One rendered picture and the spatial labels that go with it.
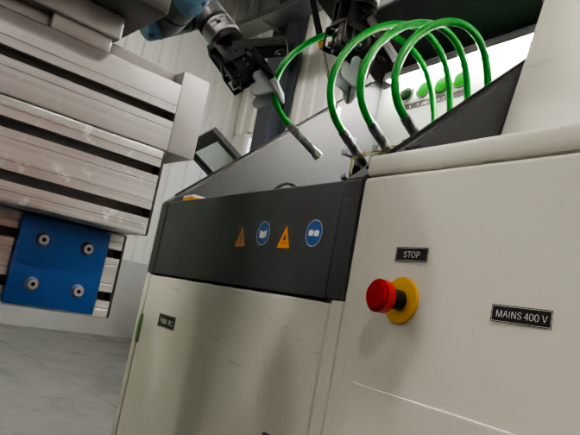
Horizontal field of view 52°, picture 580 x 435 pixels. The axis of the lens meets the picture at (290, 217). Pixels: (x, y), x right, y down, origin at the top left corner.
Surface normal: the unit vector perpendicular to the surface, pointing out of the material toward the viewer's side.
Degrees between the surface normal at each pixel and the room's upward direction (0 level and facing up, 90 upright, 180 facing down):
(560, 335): 90
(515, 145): 90
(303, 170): 90
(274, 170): 90
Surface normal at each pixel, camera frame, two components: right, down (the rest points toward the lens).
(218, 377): -0.81, -0.23
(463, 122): 0.55, -0.03
